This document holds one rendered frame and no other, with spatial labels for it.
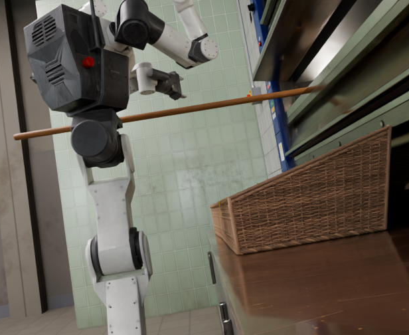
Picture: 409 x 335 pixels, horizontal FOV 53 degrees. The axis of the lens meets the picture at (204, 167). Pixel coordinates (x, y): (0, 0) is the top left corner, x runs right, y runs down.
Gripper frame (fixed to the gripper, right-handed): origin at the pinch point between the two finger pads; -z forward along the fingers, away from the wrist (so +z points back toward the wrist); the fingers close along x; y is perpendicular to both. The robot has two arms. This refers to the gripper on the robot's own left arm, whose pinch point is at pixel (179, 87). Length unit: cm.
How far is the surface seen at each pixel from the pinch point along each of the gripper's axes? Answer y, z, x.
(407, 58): 93, 36, 28
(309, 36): 55, -23, -9
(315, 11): 64, -3, -10
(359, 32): 81, 17, 11
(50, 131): -56, 29, 9
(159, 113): -14.2, -0.8, 8.5
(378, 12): 88, 28, 11
